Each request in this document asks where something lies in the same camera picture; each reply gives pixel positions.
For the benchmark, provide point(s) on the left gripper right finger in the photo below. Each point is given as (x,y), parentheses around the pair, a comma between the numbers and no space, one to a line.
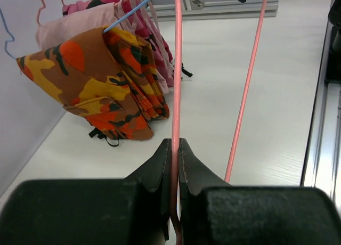
(215,212)

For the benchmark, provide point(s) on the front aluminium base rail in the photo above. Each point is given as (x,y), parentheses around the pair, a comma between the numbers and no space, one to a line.
(321,164)

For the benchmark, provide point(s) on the pink camouflage trousers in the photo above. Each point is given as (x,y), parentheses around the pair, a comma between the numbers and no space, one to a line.
(141,24)

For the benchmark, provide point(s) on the light pink trousers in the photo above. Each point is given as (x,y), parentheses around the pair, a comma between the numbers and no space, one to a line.
(56,32)

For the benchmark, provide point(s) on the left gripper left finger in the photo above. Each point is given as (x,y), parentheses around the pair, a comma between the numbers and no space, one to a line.
(132,210)

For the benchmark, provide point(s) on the right aluminium floor extrusion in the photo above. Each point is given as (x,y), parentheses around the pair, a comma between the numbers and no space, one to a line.
(199,10)

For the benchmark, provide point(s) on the orange camouflage trousers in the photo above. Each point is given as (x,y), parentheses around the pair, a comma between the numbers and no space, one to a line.
(105,75)

